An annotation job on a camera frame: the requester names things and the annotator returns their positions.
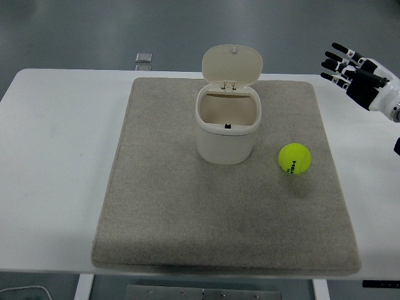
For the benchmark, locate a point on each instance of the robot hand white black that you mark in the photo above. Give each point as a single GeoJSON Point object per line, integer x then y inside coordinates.
{"type": "Point", "coordinates": [362, 90]}

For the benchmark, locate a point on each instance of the yellow tennis ball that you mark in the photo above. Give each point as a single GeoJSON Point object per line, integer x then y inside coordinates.
{"type": "Point", "coordinates": [294, 159]}

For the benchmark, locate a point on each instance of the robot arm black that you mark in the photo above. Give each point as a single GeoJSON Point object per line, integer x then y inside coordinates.
{"type": "Point", "coordinates": [397, 114]}

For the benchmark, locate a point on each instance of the cream bin with hinged lid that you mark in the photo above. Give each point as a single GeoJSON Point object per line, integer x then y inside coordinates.
{"type": "Point", "coordinates": [223, 143]}

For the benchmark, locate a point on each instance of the black table control panel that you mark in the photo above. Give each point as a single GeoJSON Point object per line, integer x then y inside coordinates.
{"type": "Point", "coordinates": [381, 283]}

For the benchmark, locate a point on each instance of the grey felt mat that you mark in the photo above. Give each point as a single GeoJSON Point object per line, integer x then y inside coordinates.
{"type": "Point", "coordinates": [200, 212]}

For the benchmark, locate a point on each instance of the white table leg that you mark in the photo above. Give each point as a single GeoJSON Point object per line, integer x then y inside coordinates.
{"type": "Point", "coordinates": [83, 287]}
{"type": "Point", "coordinates": [320, 290]}

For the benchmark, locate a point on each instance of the silver floor plate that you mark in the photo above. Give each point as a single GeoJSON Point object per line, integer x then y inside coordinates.
{"type": "Point", "coordinates": [143, 67]}
{"type": "Point", "coordinates": [144, 57]}

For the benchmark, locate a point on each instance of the grey metal plate with screws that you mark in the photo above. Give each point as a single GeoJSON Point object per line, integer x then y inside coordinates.
{"type": "Point", "coordinates": [203, 293]}

